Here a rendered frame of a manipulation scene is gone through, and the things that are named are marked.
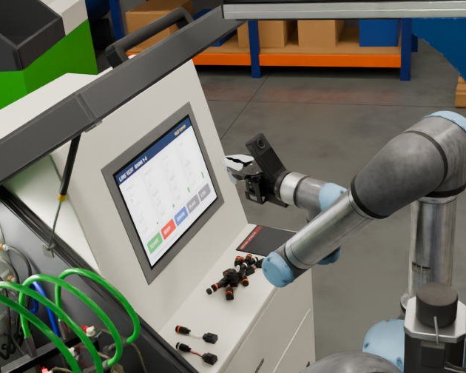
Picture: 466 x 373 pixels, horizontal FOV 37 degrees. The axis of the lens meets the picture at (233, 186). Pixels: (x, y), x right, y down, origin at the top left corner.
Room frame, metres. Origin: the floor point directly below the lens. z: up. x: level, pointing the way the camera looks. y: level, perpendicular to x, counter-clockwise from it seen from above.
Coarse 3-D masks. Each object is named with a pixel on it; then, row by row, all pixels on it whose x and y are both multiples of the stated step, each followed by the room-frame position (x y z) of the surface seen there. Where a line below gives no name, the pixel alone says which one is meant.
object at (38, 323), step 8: (0, 296) 1.12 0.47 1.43; (8, 304) 1.11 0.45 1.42; (16, 304) 1.11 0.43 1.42; (24, 312) 1.09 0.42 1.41; (32, 320) 1.08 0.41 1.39; (40, 320) 1.09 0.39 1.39; (40, 328) 1.07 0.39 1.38; (48, 328) 1.08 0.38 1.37; (48, 336) 1.07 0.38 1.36; (56, 336) 1.07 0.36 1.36; (56, 344) 1.06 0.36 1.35; (64, 344) 1.07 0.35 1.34; (64, 352) 1.05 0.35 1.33; (72, 360) 1.05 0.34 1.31; (72, 368) 1.05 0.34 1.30
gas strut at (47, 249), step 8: (80, 136) 1.42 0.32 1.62; (72, 144) 1.42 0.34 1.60; (72, 152) 1.42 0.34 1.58; (72, 160) 1.42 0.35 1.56; (64, 168) 1.43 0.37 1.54; (72, 168) 1.43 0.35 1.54; (64, 176) 1.43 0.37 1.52; (64, 184) 1.43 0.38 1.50; (64, 192) 1.44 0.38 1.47; (64, 200) 1.45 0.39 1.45; (56, 216) 1.45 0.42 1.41; (48, 248) 1.47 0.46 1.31; (48, 256) 1.47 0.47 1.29
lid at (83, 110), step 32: (192, 32) 0.92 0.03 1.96; (224, 32) 0.97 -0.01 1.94; (128, 64) 0.79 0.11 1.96; (160, 64) 0.83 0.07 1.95; (96, 96) 0.72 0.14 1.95; (128, 96) 0.75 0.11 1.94; (32, 128) 0.68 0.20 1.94; (64, 128) 0.69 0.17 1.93; (0, 160) 0.67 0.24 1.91; (32, 160) 0.67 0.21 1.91
